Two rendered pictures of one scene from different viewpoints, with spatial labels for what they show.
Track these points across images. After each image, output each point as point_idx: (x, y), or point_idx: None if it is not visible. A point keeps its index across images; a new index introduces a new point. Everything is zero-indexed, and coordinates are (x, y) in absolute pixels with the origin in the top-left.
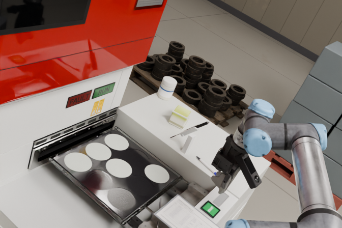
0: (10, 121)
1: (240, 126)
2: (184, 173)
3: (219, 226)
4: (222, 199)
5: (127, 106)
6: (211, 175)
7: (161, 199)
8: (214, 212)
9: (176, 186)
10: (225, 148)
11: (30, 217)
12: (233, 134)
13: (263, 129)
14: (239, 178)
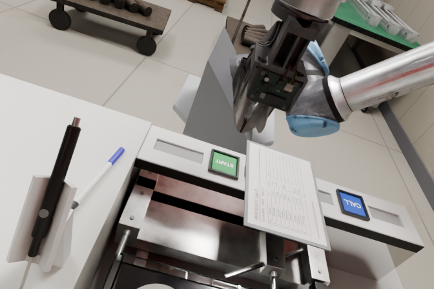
0: None
1: None
2: (98, 251)
3: (247, 149)
4: (174, 149)
5: None
6: (121, 171)
7: (228, 275)
8: (227, 157)
9: (91, 283)
10: (289, 61)
11: None
12: (290, 18)
13: None
14: (86, 120)
